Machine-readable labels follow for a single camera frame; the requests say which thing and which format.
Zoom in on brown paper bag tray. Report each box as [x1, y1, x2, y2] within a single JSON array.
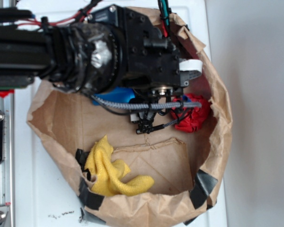
[[27, 13, 233, 227]]

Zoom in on yellow knitted cloth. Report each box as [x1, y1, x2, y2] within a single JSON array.
[[84, 136, 155, 197]]

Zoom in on aluminium extrusion rail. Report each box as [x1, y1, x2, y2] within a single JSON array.
[[0, 95, 15, 227]]

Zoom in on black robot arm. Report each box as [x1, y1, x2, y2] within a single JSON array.
[[0, 2, 202, 95]]

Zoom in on grey braided cable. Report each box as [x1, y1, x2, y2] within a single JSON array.
[[92, 94, 202, 133]]

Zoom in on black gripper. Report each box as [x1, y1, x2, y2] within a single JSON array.
[[88, 5, 202, 94]]

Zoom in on red crumpled plastic ball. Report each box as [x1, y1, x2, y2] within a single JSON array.
[[170, 93, 211, 133]]

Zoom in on blue plastic bottle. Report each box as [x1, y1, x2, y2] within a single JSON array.
[[95, 87, 135, 103]]

